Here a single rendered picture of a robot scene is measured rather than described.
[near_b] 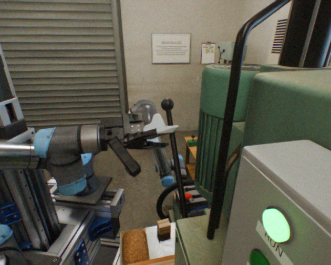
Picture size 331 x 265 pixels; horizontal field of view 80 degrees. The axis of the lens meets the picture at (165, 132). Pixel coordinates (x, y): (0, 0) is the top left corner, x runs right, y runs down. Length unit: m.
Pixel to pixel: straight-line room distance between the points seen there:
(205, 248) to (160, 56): 3.24
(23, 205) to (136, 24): 2.93
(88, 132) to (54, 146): 0.08
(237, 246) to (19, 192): 0.84
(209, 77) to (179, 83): 3.13
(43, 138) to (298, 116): 0.51
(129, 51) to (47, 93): 1.50
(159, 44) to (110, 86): 1.05
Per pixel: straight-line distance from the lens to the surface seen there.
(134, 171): 0.51
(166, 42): 3.42
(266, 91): 0.23
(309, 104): 0.19
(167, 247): 0.80
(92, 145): 0.53
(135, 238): 0.78
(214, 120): 0.42
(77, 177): 0.60
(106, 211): 1.18
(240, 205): 0.17
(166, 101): 0.52
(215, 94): 0.40
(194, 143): 2.16
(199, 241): 0.31
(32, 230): 1.06
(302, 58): 0.33
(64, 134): 0.54
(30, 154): 0.67
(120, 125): 0.55
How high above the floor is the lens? 1.55
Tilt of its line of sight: 24 degrees down
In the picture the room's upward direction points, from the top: straight up
